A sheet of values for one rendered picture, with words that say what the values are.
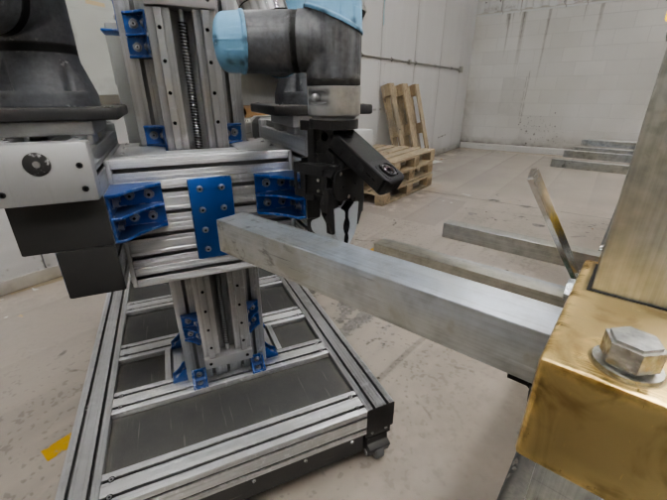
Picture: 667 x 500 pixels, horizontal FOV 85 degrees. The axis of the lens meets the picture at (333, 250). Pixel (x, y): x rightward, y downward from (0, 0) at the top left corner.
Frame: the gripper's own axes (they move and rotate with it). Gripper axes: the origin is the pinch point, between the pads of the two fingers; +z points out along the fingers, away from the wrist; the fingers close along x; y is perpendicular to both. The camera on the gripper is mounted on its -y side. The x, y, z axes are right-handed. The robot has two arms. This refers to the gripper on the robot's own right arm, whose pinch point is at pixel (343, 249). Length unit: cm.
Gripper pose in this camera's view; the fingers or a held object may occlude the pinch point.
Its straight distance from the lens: 59.4
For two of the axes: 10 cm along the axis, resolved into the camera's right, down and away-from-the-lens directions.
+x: -6.4, 3.0, -7.1
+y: -7.7, -2.5, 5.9
